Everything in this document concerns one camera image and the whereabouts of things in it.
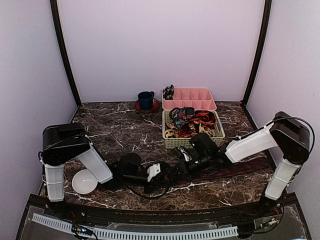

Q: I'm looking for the left black corner post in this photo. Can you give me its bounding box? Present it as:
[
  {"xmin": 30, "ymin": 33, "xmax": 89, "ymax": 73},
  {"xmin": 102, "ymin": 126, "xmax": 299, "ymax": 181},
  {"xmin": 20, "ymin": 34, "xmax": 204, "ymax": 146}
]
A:
[{"xmin": 49, "ymin": 0, "xmax": 82, "ymax": 108}]

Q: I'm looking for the green perforated plastic basket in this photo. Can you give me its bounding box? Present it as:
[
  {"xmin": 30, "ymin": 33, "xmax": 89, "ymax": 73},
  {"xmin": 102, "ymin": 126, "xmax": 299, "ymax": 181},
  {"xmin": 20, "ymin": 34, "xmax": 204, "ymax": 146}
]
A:
[{"xmin": 162, "ymin": 110, "xmax": 225, "ymax": 149}]

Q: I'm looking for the dark floral tie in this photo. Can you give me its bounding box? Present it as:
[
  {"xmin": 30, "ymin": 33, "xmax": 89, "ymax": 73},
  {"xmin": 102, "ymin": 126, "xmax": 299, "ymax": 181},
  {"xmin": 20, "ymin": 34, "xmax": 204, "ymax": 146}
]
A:
[{"xmin": 169, "ymin": 106, "xmax": 195, "ymax": 130}]

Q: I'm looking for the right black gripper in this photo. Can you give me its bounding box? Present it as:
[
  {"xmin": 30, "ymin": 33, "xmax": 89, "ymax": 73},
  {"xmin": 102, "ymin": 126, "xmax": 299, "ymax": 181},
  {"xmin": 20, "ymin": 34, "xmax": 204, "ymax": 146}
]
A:
[{"xmin": 168, "ymin": 152, "xmax": 212, "ymax": 181}]

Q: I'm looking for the rolled black floral tie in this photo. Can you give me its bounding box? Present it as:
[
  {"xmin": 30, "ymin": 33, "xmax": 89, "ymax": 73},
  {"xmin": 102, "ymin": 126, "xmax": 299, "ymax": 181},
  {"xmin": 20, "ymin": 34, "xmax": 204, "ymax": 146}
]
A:
[{"xmin": 162, "ymin": 84, "xmax": 175, "ymax": 100}]

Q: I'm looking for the pink divided organizer box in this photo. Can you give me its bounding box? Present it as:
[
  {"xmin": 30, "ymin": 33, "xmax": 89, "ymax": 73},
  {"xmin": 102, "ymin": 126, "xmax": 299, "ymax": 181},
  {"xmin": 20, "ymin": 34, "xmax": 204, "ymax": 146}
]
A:
[{"xmin": 162, "ymin": 87, "xmax": 217, "ymax": 111}]

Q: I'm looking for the red saucer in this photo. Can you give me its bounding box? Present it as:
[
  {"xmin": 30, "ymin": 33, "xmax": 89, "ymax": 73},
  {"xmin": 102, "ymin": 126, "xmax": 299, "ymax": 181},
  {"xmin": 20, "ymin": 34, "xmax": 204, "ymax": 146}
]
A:
[{"xmin": 134, "ymin": 99, "xmax": 160, "ymax": 113}]

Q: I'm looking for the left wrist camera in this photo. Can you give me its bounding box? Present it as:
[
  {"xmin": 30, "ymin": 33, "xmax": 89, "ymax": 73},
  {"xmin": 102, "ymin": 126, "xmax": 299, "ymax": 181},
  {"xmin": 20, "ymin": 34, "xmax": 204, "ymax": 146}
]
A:
[{"xmin": 147, "ymin": 163, "xmax": 161, "ymax": 182}]

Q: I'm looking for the white slotted cable duct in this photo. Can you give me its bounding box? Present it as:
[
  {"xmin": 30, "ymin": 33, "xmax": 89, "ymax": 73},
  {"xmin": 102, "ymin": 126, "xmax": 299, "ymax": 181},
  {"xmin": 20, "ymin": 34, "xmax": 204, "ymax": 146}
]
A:
[{"xmin": 31, "ymin": 213, "xmax": 239, "ymax": 240}]

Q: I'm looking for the red navy striped tie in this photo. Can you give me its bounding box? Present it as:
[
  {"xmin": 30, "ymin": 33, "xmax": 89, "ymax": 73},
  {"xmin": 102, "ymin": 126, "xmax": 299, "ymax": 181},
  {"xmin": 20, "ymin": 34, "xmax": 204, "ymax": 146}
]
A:
[{"xmin": 172, "ymin": 157, "xmax": 272, "ymax": 186}]

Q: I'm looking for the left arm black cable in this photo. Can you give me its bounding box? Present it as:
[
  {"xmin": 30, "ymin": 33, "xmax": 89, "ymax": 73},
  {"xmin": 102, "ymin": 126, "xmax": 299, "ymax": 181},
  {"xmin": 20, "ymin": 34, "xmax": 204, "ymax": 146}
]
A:
[{"xmin": 123, "ymin": 161, "xmax": 176, "ymax": 200}]

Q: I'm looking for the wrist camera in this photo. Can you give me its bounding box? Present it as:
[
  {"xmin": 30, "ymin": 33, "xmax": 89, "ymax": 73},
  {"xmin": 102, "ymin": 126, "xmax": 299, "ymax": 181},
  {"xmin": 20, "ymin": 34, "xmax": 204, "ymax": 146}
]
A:
[
  {"xmin": 174, "ymin": 146, "xmax": 193, "ymax": 163},
  {"xmin": 147, "ymin": 163, "xmax": 161, "ymax": 182}
]

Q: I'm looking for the white bowl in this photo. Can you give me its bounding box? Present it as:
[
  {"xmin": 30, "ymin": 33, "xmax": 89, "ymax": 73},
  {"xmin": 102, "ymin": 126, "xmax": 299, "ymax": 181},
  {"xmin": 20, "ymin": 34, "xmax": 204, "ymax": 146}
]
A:
[{"xmin": 71, "ymin": 169, "xmax": 98, "ymax": 195}]

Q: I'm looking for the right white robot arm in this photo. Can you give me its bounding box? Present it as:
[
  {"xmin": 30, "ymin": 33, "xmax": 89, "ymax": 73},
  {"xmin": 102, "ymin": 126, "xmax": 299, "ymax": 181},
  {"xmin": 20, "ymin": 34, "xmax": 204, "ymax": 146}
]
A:
[{"xmin": 175, "ymin": 111, "xmax": 316, "ymax": 217}]

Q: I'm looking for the right black corner post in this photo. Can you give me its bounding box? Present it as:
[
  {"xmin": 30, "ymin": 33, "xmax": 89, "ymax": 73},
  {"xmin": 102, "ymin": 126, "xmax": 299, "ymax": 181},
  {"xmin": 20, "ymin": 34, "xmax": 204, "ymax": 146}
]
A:
[{"xmin": 241, "ymin": 0, "xmax": 272, "ymax": 108}]

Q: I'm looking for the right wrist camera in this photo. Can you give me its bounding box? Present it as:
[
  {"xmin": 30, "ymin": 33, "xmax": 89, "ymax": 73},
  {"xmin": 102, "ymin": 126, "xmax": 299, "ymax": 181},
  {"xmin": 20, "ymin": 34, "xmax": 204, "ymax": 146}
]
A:
[{"xmin": 174, "ymin": 146, "xmax": 193, "ymax": 163}]

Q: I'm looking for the black corner post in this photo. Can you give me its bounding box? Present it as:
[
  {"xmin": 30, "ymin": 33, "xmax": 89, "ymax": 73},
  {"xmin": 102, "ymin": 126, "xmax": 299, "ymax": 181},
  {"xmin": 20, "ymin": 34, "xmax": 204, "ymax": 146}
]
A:
[
  {"xmin": 49, "ymin": 0, "xmax": 82, "ymax": 108},
  {"xmin": 241, "ymin": 0, "xmax": 272, "ymax": 108}
]

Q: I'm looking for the black front rail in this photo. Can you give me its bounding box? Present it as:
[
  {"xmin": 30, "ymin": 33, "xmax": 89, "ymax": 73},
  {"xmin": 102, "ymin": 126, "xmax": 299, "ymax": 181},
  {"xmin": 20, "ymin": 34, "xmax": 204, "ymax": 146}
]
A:
[{"xmin": 50, "ymin": 198, "xmax": 283, "ymax": 225}]

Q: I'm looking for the black red striped tie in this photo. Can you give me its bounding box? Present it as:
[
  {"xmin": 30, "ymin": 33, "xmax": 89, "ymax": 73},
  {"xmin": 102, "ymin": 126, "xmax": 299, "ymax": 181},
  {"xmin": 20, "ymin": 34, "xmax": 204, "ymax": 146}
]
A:
[{"xmin": 188, "ymin": 111, "xmax": 217, "ymax": 129}]

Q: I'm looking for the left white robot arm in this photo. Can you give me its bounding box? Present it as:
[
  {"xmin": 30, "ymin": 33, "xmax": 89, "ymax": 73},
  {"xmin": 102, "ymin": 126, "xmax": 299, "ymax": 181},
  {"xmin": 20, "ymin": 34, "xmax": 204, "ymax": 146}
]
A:
[{"xmin": 38, "ymin": 123, "xmax": 173, "ymax": 218}]

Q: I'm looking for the yellow insect print tie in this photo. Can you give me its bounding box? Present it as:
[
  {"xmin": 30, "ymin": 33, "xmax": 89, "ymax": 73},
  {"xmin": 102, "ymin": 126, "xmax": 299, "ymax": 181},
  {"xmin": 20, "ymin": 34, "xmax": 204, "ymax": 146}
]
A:
[{"xmin": 164, "ymin": 121, "xmax": 215, "ymax": 139}]

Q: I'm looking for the dark blue mug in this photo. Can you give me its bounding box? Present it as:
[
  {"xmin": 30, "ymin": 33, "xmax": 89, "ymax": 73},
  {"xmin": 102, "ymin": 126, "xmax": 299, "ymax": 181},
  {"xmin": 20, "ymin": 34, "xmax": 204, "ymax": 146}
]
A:
[{"xmin": 138, "ymin": 91, "xmax": 155, "ymax": 111}]

